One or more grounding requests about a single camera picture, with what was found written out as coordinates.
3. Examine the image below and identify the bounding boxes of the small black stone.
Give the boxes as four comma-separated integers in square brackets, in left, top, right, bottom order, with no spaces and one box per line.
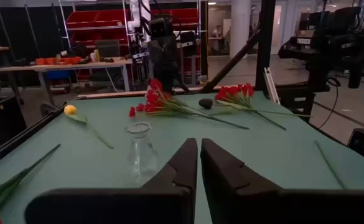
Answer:
[198,98,214,110]

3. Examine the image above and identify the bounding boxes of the red bin shelf rack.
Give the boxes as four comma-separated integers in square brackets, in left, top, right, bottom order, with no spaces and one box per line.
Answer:
[58,0,208,80]

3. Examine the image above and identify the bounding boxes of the black table-level camera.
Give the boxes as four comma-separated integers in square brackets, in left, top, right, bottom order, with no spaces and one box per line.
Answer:
[347,128,364,167]

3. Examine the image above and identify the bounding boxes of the neighbouring black robot station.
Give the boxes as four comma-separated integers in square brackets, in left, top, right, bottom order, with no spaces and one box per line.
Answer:
[277,5,364,91]

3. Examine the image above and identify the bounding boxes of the white column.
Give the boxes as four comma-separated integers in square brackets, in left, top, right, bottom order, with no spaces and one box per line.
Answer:
[230,0,252,59]

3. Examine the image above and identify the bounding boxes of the black equipment case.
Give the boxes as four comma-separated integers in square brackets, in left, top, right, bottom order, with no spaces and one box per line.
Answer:
[0,95,27,150]

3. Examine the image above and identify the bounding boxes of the person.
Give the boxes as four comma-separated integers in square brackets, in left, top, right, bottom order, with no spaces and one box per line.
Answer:
[211,24,223,39]

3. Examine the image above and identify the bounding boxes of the black floor cable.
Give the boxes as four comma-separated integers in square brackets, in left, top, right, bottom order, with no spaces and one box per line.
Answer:
[317,76,342,130]

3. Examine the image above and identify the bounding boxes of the green table mat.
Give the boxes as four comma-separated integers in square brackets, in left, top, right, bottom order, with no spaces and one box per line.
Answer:
[0,91,364,224]

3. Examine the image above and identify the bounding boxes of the orange parts bins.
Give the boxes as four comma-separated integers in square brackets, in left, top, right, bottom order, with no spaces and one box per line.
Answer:
[35,56,83,66]

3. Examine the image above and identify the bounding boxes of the black vertical frame post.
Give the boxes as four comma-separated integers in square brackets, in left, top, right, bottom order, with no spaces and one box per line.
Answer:
[254,0,276,91]

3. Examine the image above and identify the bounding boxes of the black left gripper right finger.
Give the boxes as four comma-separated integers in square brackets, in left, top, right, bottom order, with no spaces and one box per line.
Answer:
[200,138,364,224]

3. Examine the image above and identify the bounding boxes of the clear glass vase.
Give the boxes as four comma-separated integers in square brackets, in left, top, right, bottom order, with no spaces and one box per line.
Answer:
[124,121,164,188]

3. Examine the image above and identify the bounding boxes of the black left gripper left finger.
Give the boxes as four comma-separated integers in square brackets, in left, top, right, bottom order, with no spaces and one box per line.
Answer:
[24,138,198,224]

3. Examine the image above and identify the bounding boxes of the red artificial flower bunch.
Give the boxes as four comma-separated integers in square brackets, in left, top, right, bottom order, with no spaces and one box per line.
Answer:
[128,78,250,131]
[0,143,62,224]
[215,82,287,131]

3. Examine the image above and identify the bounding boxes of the pale green leaf stem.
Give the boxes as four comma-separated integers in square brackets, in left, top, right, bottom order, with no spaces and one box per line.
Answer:
[215,99,314,118]

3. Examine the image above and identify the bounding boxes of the black diagonal frame strut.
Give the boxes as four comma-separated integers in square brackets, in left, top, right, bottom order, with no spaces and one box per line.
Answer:
[199,29,261,94]

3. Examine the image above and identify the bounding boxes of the aluminium profile bar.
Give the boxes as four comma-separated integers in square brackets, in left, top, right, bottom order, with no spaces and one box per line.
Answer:
[263,67,281,105]

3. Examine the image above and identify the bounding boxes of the background work table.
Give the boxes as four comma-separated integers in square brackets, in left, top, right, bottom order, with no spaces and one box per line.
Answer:
[0,57,134,105]

